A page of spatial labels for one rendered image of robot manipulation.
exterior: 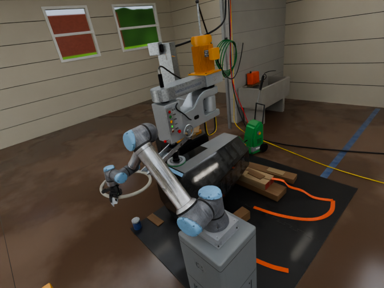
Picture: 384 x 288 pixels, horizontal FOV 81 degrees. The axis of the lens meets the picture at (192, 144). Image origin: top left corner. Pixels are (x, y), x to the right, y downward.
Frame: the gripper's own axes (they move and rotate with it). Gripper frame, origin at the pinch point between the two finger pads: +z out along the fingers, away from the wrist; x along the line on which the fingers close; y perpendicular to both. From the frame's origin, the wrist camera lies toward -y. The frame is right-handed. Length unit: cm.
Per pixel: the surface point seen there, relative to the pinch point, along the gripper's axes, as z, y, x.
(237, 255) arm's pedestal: 3, 108, -33
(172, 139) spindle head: -36, 37, 64
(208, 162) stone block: -1, 71, 86
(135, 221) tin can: 70, -17, 52
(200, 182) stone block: 10, 66, 59
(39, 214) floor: 95, -185, 67
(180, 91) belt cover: -83, 45, 80
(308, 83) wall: -15, 274, 545
